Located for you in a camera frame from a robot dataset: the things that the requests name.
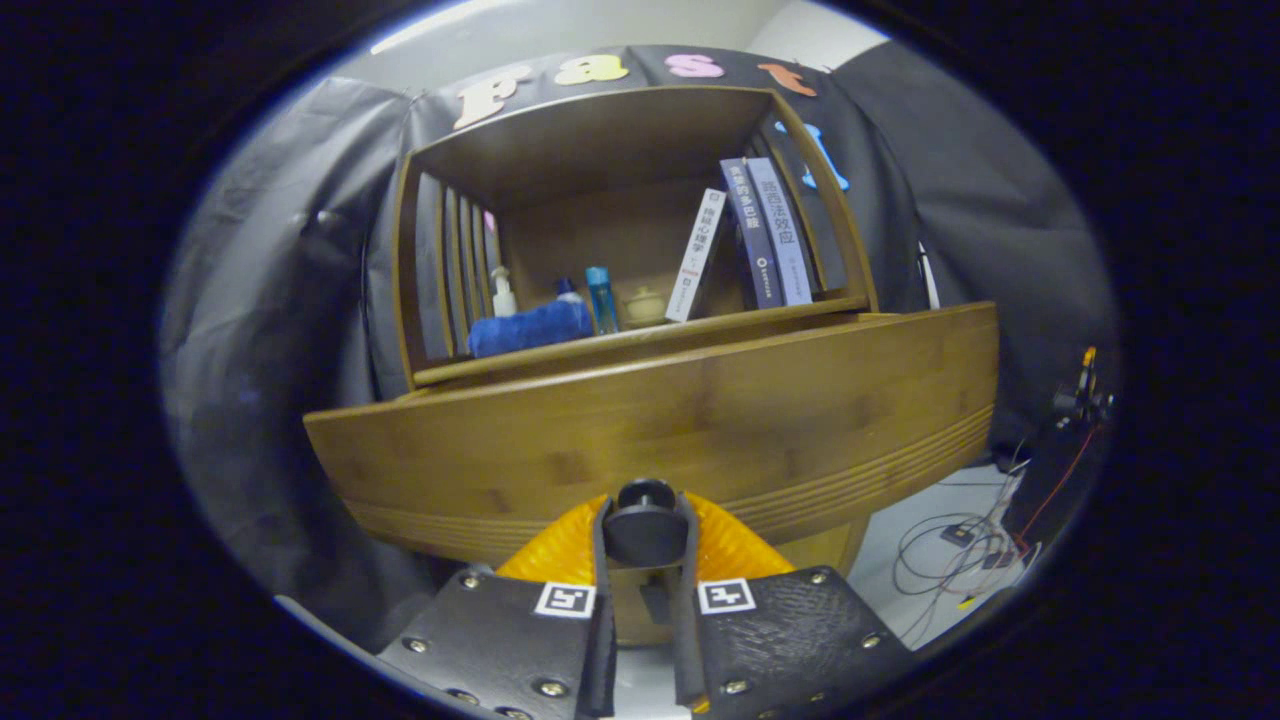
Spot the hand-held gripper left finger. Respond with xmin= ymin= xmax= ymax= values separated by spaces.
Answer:
xmin=378 ymin=492 xmax=619 ymax=720

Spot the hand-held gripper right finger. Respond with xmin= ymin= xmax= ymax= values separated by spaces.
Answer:
xmin=672 ymin=490 xmax=916 ymax=720

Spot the black and orange device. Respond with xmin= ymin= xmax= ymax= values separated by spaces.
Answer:
xmin=1005 ymin=345 xmax=1116 ymax=546

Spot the black drawer knob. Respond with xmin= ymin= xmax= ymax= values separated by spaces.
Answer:
xmin=602 ymin=479 xmax=691 ymax=569

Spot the wooden countertop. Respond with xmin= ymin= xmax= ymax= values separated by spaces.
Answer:
xmin=412 ymin=295 xmax=871 ymax=389

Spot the dark blue book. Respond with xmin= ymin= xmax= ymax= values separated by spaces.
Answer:
xmin=719 ymin=157 xmax=786 ymax=310

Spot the blue rolled towel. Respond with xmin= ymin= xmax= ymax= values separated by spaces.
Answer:
xmin=467 ymin=300 xmax=596 ymax=359

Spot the wooden cabinet door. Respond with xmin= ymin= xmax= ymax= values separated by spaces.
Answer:
xmin=780 ymin=518 xmax=871 ymax=579

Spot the tangle of cables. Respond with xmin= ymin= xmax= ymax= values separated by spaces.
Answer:
xmin=890 ymin=440 xmax=1046 ymax=651

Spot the clear blue bottle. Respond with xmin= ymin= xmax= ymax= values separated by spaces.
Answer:
xmin=585 ymin=266 xmax=621 ymax=336

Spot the white book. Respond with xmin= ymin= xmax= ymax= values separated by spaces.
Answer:
xmin=664 ymin=188 xmax=729 ymax=324

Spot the wooden cabinet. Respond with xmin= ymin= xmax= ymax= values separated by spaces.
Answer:
xmin=392 ymin=85 xmax=881 ymax=646

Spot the beige lidded teacup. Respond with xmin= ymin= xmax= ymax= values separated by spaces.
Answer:
xmin=622 ymin=286 xmax=669 ymax=326

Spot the pale lavender book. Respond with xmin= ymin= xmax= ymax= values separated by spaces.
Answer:
xmin=746 ymin=157 xmax=816 ymax=307

